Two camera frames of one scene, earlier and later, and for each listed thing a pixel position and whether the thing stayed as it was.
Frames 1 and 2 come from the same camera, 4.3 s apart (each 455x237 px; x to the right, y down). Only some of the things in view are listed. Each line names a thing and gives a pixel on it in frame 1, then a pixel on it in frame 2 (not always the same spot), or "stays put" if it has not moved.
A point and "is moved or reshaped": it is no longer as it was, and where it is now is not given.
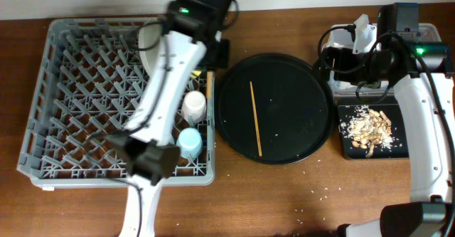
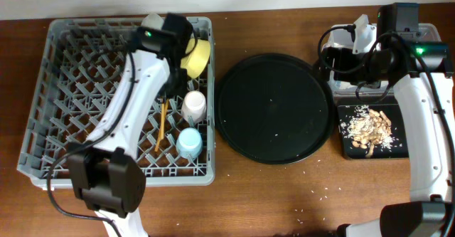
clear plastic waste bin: [340, 36] stays put
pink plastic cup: [194, 105] stays put
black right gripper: [343, 55] stays put
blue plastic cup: [190, 142] stays put
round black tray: [294, 104] stays put
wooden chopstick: [257, 121] is moved or reshaped
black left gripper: [224, 63] -> [182, 87]
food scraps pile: [367, 129] stays put
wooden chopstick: [210, 85] is moved or reshaped
